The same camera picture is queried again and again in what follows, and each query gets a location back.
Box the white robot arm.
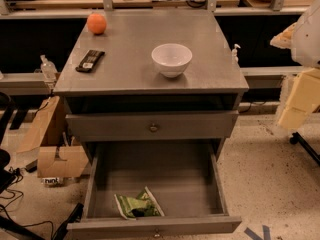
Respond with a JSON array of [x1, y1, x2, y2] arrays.
[[270, 0, 320, 129]]

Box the closed middle grey drawer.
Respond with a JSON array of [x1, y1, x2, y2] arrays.
[[66, 111, 238, 142]]

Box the clear plastic bottle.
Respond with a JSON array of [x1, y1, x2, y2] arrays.
[[40, 55, 58, 81]]

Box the black cables on floor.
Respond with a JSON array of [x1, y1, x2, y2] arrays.
[[0, 166, 55, 240]]

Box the brown cardboard box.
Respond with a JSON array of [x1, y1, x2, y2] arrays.
[[17, 96, 88, 178]]

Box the black snack bar packet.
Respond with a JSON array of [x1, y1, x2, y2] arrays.
[[76, 50, 105, 73]]

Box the green jalapeno chip bag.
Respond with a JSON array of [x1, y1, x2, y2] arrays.
[[114, 186, 164, 220]]

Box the open bottom grey drawer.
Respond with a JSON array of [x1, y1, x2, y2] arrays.
[[68, 140, 241, 240]]

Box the orange fruit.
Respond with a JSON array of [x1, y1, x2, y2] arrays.
[[87, 13, 107, 35]]

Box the grey wooden drawer cabinet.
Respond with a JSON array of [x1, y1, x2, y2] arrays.
[[54, 9, 248, 157]]

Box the white ceramic bowl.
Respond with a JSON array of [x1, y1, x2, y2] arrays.
[[151, 43, 193, 78]]

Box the white pump dispenser bottle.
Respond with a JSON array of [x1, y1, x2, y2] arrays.
[[231, 44, 241, 63]]

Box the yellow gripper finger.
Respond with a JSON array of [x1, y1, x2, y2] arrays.
[[278, 68, 320, 130]]

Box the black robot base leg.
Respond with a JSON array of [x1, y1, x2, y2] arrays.
[[289, 132, 320, 166]]

